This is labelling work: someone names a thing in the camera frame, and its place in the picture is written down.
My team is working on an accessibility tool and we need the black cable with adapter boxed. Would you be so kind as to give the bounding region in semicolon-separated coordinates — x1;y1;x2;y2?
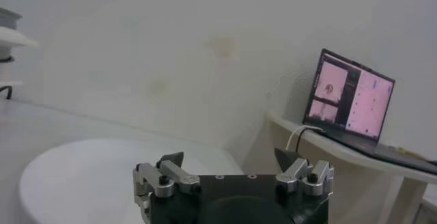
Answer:
295;128;325;153

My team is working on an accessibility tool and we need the white side table with sticker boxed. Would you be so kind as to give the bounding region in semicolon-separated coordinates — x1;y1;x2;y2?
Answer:
242;112;437;224

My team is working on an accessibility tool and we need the black pot power cord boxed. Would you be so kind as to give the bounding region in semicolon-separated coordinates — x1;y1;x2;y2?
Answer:
0;85;14;100

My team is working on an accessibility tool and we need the white round plate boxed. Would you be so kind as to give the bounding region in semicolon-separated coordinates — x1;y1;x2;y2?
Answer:
18;138;245;224

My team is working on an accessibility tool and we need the dark grey open laptop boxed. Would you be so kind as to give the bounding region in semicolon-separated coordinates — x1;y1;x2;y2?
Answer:
302;48;437;176

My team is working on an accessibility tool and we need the white laptop cable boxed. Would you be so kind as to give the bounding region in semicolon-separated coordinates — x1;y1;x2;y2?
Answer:
285;124;324;152

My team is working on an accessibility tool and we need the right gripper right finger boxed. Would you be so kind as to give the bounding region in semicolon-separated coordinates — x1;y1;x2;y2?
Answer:
274;148;335;197

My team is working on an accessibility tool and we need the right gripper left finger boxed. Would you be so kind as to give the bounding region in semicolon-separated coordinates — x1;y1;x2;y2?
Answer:
132;152;201;199

